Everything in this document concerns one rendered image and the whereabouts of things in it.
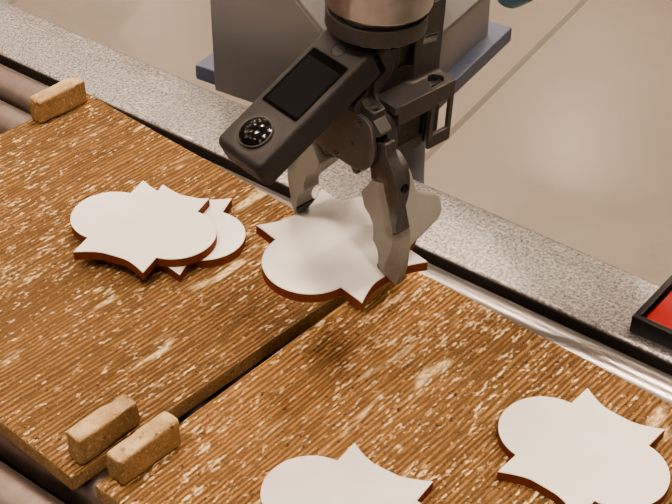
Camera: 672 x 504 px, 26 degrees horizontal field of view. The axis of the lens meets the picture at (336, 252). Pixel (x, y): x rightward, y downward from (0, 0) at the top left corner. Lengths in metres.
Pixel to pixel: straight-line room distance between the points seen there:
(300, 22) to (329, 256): 0.46
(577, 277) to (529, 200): 1.67
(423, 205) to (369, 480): 0.20
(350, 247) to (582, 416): 0.22
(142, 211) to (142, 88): 0.28
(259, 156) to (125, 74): 0.62
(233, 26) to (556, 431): 0.65
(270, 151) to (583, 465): 0.33
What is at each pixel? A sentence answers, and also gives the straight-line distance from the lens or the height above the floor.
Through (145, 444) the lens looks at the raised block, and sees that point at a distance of 1.07.
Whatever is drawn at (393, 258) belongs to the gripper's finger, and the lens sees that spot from 1.06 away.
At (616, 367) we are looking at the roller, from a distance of 1.21.
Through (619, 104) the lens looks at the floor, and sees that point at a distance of 3.30.
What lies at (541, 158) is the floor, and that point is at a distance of 3.09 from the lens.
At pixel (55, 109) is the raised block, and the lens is 1.47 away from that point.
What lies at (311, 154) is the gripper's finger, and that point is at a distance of 1.08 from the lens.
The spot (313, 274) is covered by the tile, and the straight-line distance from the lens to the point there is 1.08.
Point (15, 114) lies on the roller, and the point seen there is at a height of 0.92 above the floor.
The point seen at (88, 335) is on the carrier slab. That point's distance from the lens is 1.21.
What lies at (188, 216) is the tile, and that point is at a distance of 1.29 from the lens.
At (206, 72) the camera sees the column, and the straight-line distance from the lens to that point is 1.67.
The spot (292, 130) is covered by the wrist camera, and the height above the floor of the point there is 1.19.
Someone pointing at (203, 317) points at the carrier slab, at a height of 0.94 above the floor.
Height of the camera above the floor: 1.72
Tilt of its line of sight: 38 degrees down
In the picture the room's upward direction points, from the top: straight up
